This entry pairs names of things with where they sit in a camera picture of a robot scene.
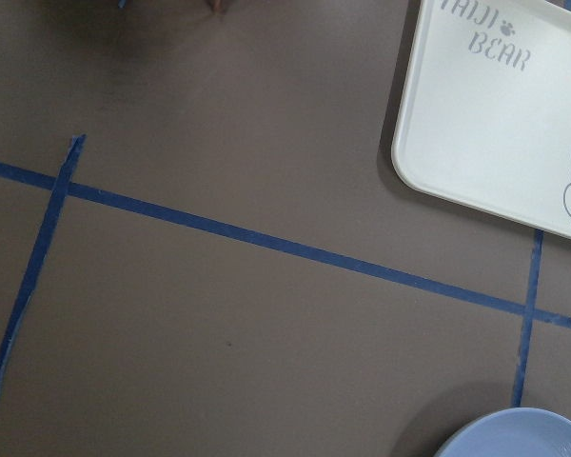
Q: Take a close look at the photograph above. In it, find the light blue plate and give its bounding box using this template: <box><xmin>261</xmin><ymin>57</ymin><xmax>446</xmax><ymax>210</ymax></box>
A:
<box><xmin>436</xmin><ymin>407</ymin><xmax>571</xmax><ymax>456</ymax></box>

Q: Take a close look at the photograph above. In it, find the white bear tray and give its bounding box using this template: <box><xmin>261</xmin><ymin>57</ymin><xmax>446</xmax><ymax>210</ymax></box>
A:
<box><xmin>391</xmin><ymin>1</ymin><xmax>571</xmax><ymax>239</ymax></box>

